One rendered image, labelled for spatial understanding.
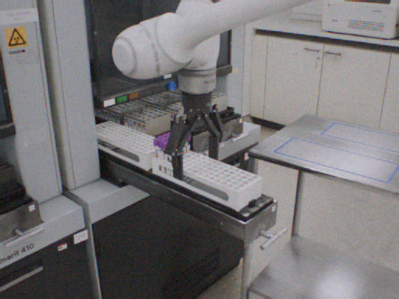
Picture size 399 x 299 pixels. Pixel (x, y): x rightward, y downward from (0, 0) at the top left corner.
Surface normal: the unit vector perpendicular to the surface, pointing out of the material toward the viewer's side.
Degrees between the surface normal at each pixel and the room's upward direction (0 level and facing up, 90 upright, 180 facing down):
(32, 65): 90
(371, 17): 90
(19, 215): 90
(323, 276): 0
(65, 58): 90
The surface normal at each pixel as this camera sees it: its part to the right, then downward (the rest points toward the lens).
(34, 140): 0.74, 0.27
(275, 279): 0.00, -0.91
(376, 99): -0.67, 0.30
